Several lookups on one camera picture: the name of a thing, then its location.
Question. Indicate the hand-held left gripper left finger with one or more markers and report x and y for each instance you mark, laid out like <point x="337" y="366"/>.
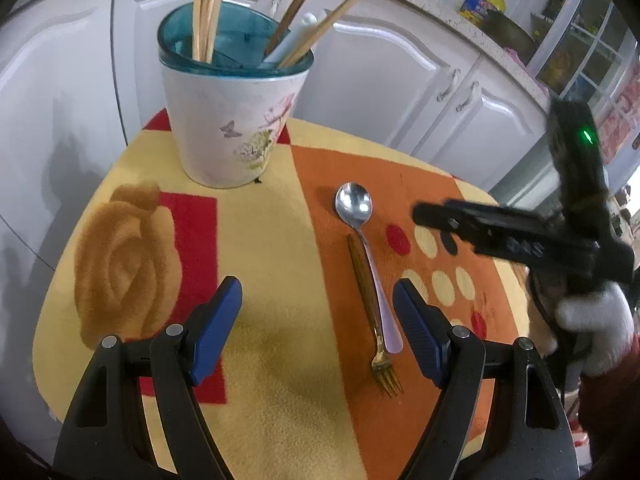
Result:
<point x="215" y="330"/>

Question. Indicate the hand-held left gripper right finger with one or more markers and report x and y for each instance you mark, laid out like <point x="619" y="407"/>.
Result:
<point x="417" y="335"/>

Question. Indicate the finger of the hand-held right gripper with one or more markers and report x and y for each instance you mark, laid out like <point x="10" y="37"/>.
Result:
<point x="450" y="241"/>
<point x="450" y="214"/>

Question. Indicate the white floral utensil holder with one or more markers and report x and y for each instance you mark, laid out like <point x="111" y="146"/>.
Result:
<point x="210" y="125"/>

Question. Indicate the tan wooden chopstick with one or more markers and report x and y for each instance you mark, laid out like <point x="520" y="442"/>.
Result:
<point x="345" y="7"/>

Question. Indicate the white ceramic spoon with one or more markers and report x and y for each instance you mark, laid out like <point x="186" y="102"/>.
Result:
<point x="300" y="30"/>

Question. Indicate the dark brown wooden chopstick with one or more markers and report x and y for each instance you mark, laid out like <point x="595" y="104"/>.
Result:
<point x="300" y="2"/>

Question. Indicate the person's right forearm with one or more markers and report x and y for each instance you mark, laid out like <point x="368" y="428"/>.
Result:
<point x="615" y="395"/>

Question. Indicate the person's right hand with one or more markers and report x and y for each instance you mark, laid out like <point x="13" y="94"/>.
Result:
<point x="607" y="325"/>

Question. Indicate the yellow orange patterned mat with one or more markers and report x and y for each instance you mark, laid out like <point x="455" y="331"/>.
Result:
<point x="280" y="260"/>

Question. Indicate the pink dish cloth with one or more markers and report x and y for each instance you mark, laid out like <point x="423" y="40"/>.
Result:
<point x="517" y="57"/>

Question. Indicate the dark empty wok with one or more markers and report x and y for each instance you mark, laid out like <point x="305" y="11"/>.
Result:
<point x="507" y="35"/>

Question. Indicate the glass door cabinet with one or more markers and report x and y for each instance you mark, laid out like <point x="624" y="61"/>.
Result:
<point x="590" y="35"/>

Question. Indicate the yellow cooking oil bottle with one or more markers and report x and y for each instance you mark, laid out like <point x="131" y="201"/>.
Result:
<point x="480" y="7"/>

